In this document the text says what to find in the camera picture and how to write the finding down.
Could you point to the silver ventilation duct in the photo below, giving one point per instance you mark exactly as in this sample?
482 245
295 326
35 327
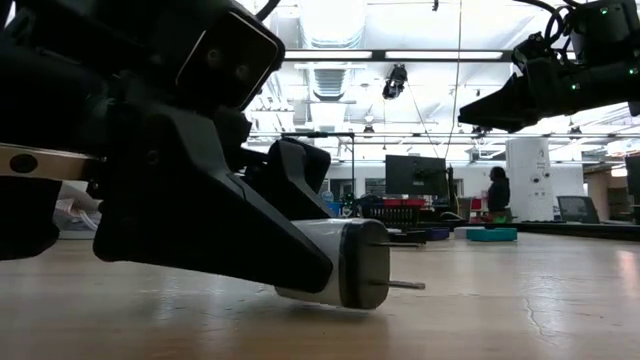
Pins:
330 30

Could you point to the black computer monitor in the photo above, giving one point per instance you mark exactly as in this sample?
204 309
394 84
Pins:
415 175

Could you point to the person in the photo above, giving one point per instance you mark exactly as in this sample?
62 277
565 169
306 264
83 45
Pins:
498 192

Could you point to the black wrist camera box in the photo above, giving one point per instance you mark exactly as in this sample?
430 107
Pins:
230 60
605 35

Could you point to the black LCD display module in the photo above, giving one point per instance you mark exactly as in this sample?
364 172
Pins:
412 236

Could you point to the black aluminium table frame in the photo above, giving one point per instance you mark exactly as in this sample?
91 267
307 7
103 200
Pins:
575 230

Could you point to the white display module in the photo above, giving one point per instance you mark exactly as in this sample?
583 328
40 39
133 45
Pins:
462 232

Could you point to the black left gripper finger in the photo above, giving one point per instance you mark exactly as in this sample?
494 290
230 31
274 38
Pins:
190 225
295 175

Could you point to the white pillar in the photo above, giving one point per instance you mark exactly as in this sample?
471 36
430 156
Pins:
530 175

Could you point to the white charger with black face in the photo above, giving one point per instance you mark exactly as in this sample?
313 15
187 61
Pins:
360 265

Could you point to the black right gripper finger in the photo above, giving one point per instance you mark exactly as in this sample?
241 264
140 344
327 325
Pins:
510 102
500 128

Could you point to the purple LCD display module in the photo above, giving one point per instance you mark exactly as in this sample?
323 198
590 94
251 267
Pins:
440 234

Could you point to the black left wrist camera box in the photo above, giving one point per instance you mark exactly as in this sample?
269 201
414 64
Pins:
230 60

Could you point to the black overhead beam with lights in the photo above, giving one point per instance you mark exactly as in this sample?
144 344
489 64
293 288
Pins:
378 55

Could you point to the red storage crate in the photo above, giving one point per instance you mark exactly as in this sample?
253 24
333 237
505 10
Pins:
405 202

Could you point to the black overhead camera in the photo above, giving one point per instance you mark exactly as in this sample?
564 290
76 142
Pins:
395 82

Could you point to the black plastic bin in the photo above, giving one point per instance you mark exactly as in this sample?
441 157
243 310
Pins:
392 217

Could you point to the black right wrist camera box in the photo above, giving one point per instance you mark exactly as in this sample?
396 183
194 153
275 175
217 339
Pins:
605 35

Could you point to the shelf with red bins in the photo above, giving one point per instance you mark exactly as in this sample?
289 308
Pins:
477 204

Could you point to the teal LCD display module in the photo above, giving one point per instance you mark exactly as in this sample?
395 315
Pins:
492 235

